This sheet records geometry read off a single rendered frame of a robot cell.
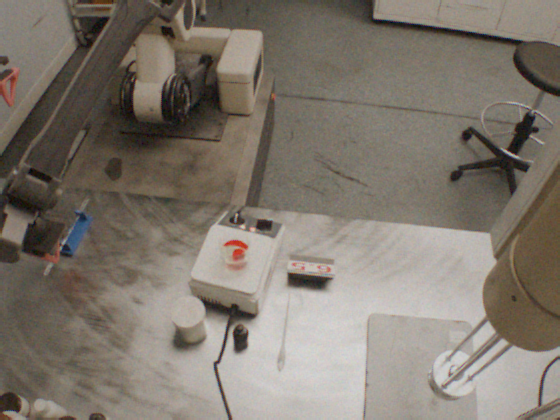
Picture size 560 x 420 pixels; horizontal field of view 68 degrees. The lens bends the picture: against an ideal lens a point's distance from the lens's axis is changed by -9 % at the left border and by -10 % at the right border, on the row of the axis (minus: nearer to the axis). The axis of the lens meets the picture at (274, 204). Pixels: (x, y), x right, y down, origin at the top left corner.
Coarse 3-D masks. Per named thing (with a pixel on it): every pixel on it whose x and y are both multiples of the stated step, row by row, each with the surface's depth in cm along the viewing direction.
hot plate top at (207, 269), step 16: (208, 240) 82; (256, 240) 82; (208, 256) 80; (256, 256) 80; (192, 272) 78; (208, 272) 78; (224, 272) 78; (256, 272) 78; (224, 288) 77; (240, 288) 76; (256, 288) 76
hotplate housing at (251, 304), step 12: (276, 240) 86; (276, 252) 86; (264, 276) 80; (192, 288) 80; (204, 288) 79; (216, 288) 78; (264, 288) 81; (204, 300) 83; (216, 300) 81; (228, 300) 80; (240, 300) 78; (252, 300) 77; (252, 312) 81
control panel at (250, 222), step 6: (228, 216) 91; (246, 216) 92; (222, 222) 88; (228, 222) 89; (246, 222) 90; (252, 222) 90; (234, 228) 87; (246, 228) 87; (276, 228) 89; (258, 234) 86; (264, 234) 86; (270, 234) 86; (276, 234) 87
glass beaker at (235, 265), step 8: (224, 232) 75; (232, 232) 76; (240, 232) 76; (224, 240) 76; (248, 240) 74; (248, 248) 74; (224, 256) 73; (232, 256) 72; (240, 256) 73; (248, 256) 75; (224, 264) 76; (232, 264) 74; (240, 264) 75; (248, 264) 77; (232, 272) 77; (240, 272) 77
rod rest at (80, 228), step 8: (80, 216) 94; (88, 216) 95; (80, 224) 94; (88, 224) 94; (72, 232) 92; (80, 232) 92; (72, 240) 91; (80, 240) 92; (64, 248) 89; (72, 248) 90
